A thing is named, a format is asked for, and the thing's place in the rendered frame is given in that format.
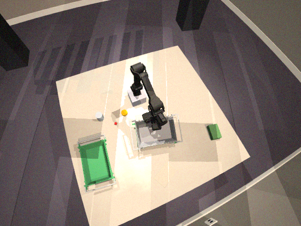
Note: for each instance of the green rectangular block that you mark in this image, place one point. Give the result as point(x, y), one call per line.
point(214, 131)

